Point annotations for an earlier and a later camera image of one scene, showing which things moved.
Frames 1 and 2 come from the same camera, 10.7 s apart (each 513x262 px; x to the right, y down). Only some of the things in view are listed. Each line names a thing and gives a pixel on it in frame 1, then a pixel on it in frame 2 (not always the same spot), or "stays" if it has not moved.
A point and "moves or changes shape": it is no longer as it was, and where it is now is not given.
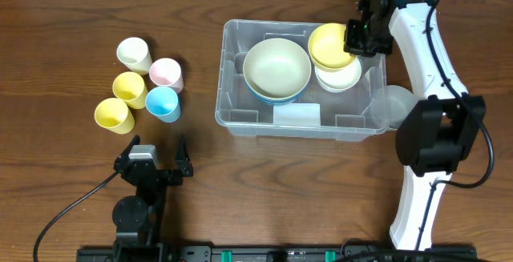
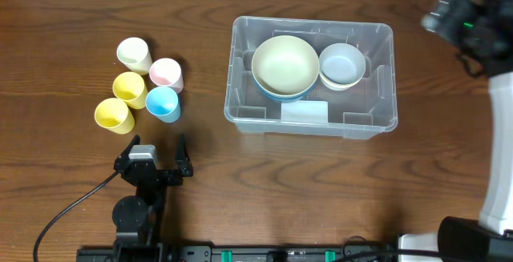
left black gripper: (159, 175) stays
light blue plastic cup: (163, 102) stays
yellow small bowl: (325, 47) to (338, 86)
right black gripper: (361, 43) to (447, 22)
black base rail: (435, 253) stays
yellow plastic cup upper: (130, 87) stays
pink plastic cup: (167, 72) stays
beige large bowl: (276, 69) moves or changes shape
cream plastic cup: (133, 53) stays
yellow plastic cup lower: (114, 115) stays
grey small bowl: (391, 105) to (341, 63)
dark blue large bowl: (276, 102) to (287, 98)
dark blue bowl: (276, 102) moves or changes shape
